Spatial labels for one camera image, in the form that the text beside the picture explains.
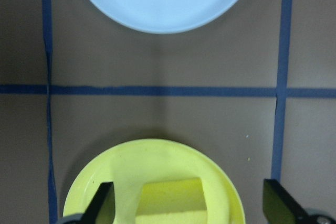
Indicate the yellow foam block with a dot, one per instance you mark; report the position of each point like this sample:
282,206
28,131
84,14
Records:
173,197

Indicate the yellow round plate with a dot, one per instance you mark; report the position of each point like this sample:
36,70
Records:
131,161

